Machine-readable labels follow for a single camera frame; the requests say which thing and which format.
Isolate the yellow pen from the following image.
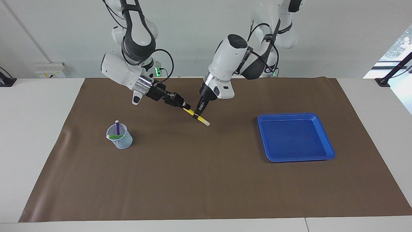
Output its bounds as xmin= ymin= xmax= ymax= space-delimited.
xmin=183 ymin=108 xmax=211 ymax=127

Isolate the brown table mat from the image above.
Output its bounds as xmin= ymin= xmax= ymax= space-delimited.
xmin=18 ymin=77 xmax=412 ymax=223

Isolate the light blue mesh pen cup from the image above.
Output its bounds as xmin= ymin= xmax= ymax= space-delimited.
xmin=106 ymin=123 xmax=133 ymax=150

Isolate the blue plastic tray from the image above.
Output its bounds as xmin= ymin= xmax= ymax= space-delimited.
xmin=257 ymin=113 xmax=336 ymax=162

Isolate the black clamp stand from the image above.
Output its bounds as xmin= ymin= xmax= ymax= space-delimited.
xmin=375 ymin=52 xmax=412 ymax=88

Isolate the bright window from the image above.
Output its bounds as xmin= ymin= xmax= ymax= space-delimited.
xmin=363 ymin=25 xmax=412 ymax=115

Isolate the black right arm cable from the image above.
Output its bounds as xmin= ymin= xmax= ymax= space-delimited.
xmin=151 ymin=49 xmax=174 ymax=86

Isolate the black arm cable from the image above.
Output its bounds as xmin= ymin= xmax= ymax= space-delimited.
xmin=151 ymin=49 xmax=174 ymax=86
xmin=246 ymin=18 xmax=280 ymax=76

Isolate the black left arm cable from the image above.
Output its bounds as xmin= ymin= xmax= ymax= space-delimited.
xmin=246 ymin=18 xmax=280 ymax=76

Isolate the white wall socket box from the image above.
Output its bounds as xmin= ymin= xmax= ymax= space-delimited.
xmin=34 ymin=63 xmax=67 ymax=79

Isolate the black desk mount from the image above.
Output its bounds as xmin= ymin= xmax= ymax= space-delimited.
xmin=0 ymin=67 xmax=17 ymax=88

